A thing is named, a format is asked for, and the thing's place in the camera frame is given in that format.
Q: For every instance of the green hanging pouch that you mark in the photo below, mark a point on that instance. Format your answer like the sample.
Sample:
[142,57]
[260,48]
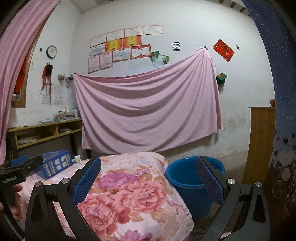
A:
[222,78]

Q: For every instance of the stack of shelf books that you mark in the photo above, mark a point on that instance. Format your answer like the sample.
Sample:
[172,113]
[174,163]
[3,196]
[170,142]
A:
[26,139]

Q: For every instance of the floral blanket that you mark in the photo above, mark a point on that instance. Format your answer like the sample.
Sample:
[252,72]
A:
[129,197]

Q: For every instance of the green photo print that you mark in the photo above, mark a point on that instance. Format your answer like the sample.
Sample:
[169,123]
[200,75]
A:
[154,55]
[164,60]

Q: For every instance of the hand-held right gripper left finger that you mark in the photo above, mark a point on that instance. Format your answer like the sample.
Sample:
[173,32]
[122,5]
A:
[86,180]

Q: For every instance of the wooden shelf unit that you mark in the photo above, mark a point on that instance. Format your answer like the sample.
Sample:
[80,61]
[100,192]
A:
[46,124]

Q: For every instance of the pink curtain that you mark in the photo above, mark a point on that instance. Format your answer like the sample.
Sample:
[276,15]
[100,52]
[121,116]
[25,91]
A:
[20,46]

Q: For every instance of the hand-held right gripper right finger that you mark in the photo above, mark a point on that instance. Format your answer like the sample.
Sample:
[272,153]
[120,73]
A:
[209,183]

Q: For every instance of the red black tassel ornament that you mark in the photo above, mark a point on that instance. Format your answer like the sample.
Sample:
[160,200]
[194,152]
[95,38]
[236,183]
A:
[47,70]

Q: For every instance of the round wall clock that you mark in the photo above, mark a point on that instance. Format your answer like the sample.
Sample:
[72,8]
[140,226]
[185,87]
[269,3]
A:
[51,51]

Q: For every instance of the red paper envelope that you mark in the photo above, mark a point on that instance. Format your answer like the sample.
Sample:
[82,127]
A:
[223,50]

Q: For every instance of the small black white photo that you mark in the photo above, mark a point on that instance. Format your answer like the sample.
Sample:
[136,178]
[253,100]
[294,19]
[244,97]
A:
[176,45]

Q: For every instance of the blue plastic bucket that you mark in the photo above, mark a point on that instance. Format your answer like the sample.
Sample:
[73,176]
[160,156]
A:
[185,192]

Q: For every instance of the wooden cabinet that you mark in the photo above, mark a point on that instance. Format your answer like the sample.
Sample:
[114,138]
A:
[259,143]

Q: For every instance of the metal wall shelf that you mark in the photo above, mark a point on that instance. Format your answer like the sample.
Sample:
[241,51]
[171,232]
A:
[66,77]

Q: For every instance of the wooden window frame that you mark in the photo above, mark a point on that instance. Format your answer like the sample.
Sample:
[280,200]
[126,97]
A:
[22,102]

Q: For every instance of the person's left hand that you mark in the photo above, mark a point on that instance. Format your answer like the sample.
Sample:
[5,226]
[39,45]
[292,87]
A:
[17,212]

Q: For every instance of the pink cloth on wall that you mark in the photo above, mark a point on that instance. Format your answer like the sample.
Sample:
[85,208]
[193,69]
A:
[148,109]

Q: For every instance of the group of wall certificates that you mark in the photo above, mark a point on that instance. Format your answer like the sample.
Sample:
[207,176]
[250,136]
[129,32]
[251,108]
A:
[120,46]

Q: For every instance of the pile of books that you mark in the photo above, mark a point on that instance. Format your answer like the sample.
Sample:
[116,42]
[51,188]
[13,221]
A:
[66,114]

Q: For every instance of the blue starry curtain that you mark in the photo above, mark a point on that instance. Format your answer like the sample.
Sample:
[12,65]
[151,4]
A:
[282,81]

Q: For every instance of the white wall papers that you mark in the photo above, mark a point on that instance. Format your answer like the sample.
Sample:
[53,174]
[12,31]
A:
[52,97]

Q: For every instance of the blue cardboard box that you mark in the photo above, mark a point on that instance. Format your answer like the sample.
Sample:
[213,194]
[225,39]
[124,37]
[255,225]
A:
[54,164]

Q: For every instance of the small white yellow packet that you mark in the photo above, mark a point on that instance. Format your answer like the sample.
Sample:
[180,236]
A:
[76,159]

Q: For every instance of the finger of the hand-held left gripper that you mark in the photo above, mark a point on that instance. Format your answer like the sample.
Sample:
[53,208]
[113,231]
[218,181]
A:
[33,163]
[19,160]

